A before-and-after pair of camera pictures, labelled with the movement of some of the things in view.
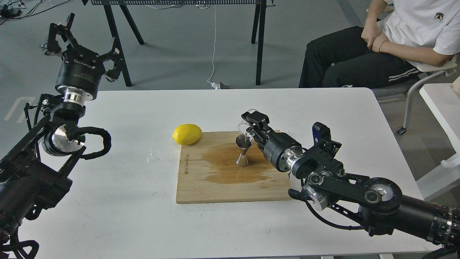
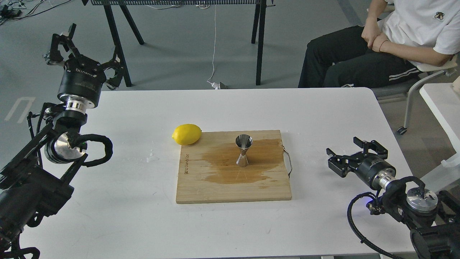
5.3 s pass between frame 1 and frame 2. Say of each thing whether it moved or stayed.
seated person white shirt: stayed
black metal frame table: stayed
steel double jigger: stayed
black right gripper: moved
